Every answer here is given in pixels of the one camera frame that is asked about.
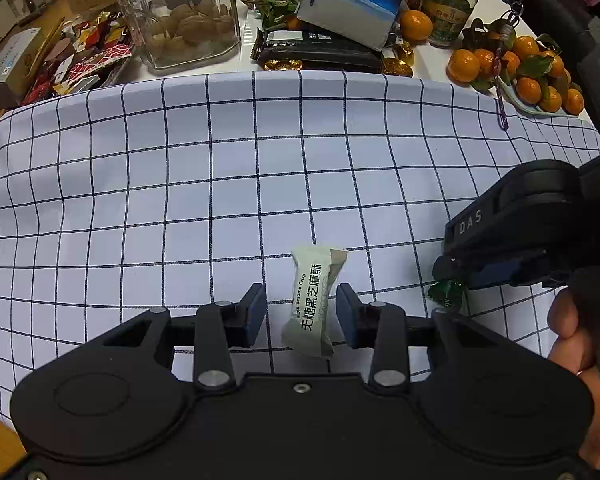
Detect blue checkered tablecloth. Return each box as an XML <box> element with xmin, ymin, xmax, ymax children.
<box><xmin>0</xmin><ymin>70</ymin><xmax>600</xmax><ymax>426</ymax></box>

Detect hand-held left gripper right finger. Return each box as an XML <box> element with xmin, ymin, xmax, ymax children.
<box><xmin>336</xmin><ymin>282</ymin><xmax>523</xmax><ymax>392</ymax></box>

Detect pile of red snack packets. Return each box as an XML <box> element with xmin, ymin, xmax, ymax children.
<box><xmin>22</xmin><ymin>10</ymin><xmax>133</xmax><ymax>106</ymax></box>

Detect blue and white tissue pack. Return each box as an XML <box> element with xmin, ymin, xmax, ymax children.
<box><xmin>296</xmin><ymin>0</ymin><xmax>411</xmax><ymax>52</ymax></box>

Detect glass jar with walnuts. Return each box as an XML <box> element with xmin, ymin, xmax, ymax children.
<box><xmin>111</xmin><ymin>0</ymin><xmax>241</xmax><ymax>71</ymax></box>

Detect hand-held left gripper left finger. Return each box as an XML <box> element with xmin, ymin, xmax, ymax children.
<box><xmin>77</xmin><ymin>282</ymin><xmax>267</xmax><ymax>392</ymax></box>

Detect purple lanyard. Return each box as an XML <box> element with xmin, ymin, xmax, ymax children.
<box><xmin>492</xmin><ymin>0</ymin><xmax>524</xmax><ymax>131</ymax></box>

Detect pile of tangerines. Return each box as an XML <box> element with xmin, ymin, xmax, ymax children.
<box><xmin>399</xmin><ymin>10</ymin><xmax>586</xmax><ymax>116</ymax></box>

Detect small dark green candy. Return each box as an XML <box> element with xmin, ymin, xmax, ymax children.
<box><xmin>426</xmin><ymin>276</ymin><xmax>470</xmax><ymax>311</ymax></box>

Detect black snack package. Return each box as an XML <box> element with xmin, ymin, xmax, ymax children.
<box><xmin>252</xmin><ymin>29</ymin><xmax>383</xmax><ymax>73</ymax></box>

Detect glass jar with green label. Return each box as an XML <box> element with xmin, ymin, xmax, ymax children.
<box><xmin>422</xmin><ymin>0</ymin><xmax>481</xmax><ymax>48</ymax></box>

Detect white fruit plate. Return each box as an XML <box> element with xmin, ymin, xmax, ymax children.
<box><xmin>497</xmin><ymin>75</ymin><xmax>581</xmax><ymax>120</ymax></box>

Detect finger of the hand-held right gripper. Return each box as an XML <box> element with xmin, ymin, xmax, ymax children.
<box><xmin>432</xmin><ymin>246</ymin><xmax>549</xmax><ymax>279</ymax></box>
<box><xmin>466</xmin><ymin>257</ymin><xmax>569</xmax><ymax>291</ymax></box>

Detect green candy wrappers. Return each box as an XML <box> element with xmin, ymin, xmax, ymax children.
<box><xmin>259</xmin><ymin>0</ymin><xmax>301</xmax><ymax>31</ymax></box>

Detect grey cardboard box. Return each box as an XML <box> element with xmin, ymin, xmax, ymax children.
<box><xmin>0</xmin><ymin>27</ymin><xmax>51</xmax><ymax>111</ymax></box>

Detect pale green snack packet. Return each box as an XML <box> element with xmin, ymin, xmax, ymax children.
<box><xmin>280</xmin><ymin>243</ymin><xmax>350</xmax><ymax>358</ymax></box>

